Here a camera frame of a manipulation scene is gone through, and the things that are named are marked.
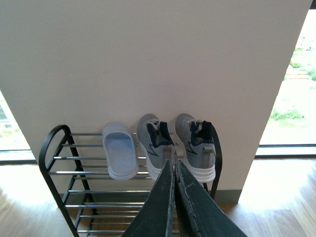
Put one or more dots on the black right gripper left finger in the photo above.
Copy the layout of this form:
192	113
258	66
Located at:
155	219

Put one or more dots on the grey sneaker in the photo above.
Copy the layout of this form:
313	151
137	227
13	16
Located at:
197	139
156	143

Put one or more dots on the light blue slipper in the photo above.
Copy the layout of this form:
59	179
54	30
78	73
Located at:
120	151

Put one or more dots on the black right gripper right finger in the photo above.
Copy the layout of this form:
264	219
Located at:
198	214

